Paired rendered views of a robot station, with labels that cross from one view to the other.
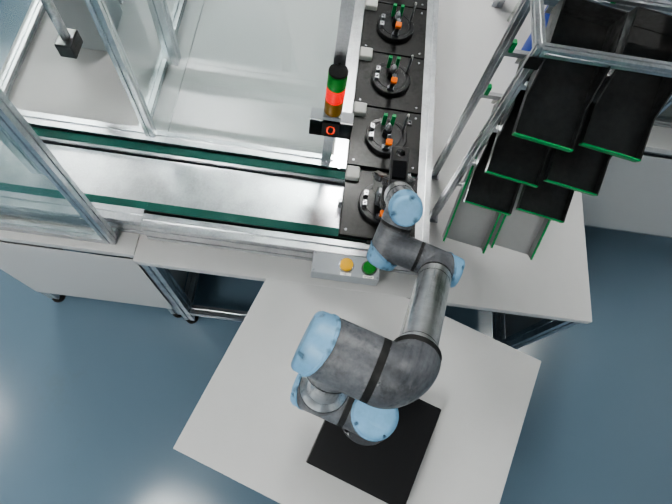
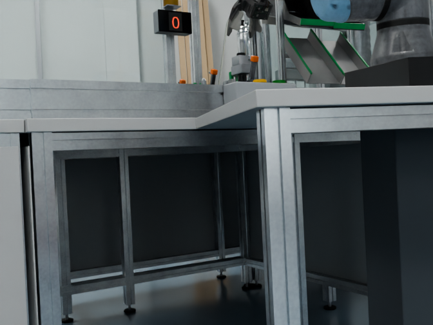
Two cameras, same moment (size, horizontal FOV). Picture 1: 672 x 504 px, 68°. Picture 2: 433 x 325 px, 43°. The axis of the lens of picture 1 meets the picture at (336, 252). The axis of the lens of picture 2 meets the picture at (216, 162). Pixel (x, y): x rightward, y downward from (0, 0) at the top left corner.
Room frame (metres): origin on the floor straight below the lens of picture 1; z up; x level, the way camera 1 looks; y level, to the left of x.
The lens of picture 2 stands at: (-0.86, 0.72, 0.75)
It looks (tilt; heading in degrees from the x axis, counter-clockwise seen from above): 0 degrees down; 336
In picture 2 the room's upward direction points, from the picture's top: 3 degrees counter-clockwise
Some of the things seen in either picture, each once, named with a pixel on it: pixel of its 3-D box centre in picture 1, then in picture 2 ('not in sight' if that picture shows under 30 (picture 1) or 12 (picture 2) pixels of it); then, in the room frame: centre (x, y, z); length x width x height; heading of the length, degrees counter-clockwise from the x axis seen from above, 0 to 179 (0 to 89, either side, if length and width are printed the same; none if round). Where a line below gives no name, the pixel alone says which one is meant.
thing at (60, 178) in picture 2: not in sight; (230, 211); (2.17, -0.68, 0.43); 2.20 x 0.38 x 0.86; 97
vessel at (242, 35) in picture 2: not in sight; (250, 46); (1.64, -0.59, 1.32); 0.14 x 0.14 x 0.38
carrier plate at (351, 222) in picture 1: (379, 206); not in sight; (0.77, -0.10, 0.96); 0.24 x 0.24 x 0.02; 7
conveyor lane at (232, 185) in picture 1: (287, 194); not in sight; (0.75, 0.20, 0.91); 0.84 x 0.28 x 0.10; 97
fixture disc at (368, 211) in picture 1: (380, 203); not in sight; (0.77, -0.10, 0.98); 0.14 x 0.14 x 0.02
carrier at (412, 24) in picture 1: (396, 19); not in sight; (1.51, 0.00, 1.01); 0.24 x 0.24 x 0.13; 7
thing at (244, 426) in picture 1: (368, 402); (394, 111); (0.18, -0.21, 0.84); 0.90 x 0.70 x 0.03; 79
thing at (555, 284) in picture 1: (382, 114); (182, 137); (1.21, -0.04, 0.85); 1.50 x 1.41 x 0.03; 97
